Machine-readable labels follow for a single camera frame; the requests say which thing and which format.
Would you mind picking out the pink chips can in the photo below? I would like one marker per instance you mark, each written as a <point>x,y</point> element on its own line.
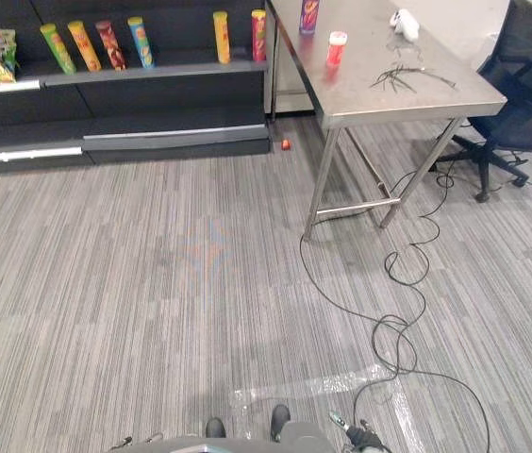
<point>259,36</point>

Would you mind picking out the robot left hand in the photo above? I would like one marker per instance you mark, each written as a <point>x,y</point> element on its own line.
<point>141,440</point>

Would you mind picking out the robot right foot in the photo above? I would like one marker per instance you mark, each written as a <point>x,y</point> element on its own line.
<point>280,420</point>

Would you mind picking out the green chips can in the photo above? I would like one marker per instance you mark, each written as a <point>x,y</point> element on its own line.
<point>59,50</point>

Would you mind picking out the dark blue office chair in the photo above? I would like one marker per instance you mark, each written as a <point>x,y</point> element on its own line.
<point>520,71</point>

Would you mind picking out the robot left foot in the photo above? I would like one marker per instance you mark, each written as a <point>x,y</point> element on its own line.
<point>215,428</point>

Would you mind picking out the dark grey shelf unit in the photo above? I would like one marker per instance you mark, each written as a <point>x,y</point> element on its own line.
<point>171,118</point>

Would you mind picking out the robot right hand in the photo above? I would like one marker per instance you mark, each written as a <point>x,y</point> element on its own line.
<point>364,439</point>

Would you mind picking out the clear floor tape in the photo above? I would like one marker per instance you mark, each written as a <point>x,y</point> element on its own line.
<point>322,384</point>

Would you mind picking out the orange chips can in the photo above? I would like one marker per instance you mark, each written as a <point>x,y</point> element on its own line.
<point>85,46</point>

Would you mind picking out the yellow chips can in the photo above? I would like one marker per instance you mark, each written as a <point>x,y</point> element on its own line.
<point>222,38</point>

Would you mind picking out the small orange object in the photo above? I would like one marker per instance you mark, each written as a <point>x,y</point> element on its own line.
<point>286,145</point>

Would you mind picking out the purple chips can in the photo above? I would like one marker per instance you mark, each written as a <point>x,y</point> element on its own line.
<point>309,16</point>

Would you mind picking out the red gum bottle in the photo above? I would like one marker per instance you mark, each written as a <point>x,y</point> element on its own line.
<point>336,49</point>

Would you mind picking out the grey robot torso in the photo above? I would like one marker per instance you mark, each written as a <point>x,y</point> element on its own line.
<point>247,443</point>

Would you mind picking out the dark red chips can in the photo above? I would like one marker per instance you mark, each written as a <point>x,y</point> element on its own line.
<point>111,45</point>

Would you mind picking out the blue chips can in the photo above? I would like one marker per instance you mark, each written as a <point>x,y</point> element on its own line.
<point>141,43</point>

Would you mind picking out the stainless steel table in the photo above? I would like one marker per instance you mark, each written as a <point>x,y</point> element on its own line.
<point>370,89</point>

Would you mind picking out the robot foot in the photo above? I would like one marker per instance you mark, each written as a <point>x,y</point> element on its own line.
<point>280,420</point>
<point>215,428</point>

